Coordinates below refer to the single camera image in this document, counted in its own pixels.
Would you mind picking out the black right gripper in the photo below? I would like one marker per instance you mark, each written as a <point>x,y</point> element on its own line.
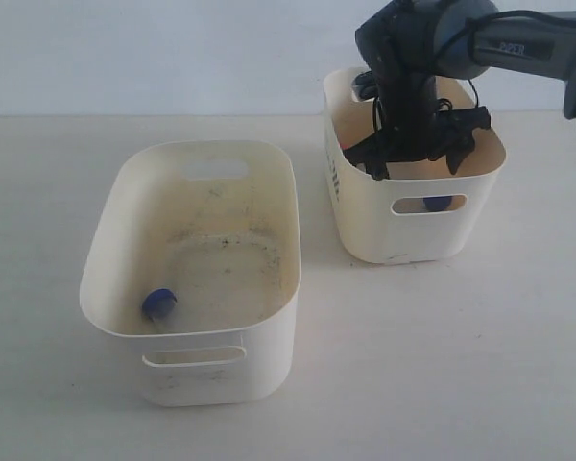
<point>411,123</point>

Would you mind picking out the blue-capped clear tube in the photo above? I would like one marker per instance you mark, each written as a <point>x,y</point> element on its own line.
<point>158,307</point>
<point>437,204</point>

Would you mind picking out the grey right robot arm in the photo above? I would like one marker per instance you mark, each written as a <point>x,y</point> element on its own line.
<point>408,45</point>

